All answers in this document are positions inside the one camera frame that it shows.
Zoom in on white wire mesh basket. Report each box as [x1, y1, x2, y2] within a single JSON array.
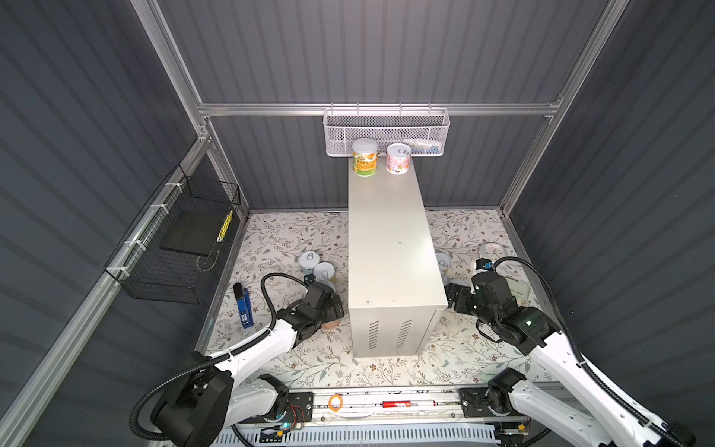
[[322, 105, 451, 158]]

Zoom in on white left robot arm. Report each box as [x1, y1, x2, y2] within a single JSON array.
[[128, 272, 344, 446]]

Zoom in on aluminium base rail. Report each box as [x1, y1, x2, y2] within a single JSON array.
[[279, 385, 522, 424]]

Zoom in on silver top can left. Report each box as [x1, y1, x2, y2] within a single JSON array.
[[298, 251, 320, 276], [313, 262, 335, 281]]

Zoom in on beige metal cabinet counter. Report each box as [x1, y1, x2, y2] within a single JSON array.
[[347, 158, 447, 358]]

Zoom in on pale green flat box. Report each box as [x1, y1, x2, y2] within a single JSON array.
[[508, 278, 531, 307]]

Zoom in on blue lighter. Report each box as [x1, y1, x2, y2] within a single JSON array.
[[233, 282, 254, 329]]

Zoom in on peach label food can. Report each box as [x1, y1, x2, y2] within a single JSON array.
[[324, 320, 343, 331]]

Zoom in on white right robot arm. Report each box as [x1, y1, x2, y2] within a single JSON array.
[[444, 257, 696, 446]]

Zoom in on orange yellow label can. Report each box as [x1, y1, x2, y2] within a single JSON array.
[[352, 138, 379, 177]]

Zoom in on tubes in mesh basket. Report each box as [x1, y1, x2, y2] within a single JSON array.
[[403, 138, 443, 156]]

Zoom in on black wire wall basket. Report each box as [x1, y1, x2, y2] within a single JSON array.
[[105, 169, 242, 305]]

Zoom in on pink label food can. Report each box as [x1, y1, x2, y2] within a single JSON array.
[[385, 143, 411, 175]]

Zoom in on red white marker pen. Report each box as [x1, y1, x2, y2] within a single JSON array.
[[382, 400, 438, 409]]

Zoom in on orange rubber band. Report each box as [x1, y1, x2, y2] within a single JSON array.
[[328, 394, 344, 413]]

